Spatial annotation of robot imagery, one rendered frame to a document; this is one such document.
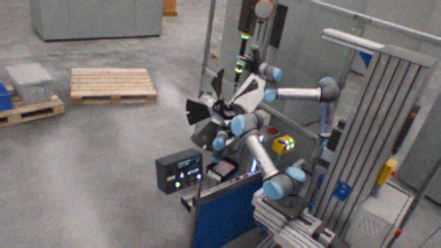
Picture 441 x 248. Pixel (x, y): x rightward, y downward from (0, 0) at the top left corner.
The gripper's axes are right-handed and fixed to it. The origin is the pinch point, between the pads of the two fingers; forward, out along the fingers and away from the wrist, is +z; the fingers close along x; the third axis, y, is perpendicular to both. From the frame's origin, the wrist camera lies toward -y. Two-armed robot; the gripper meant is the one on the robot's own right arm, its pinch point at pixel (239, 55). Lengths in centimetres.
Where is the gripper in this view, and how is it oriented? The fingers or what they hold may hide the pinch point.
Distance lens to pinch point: 241.3
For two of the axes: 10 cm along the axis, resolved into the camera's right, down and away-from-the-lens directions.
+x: 6.4, -3.0, 7.1
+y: -1.5, 8.5, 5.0
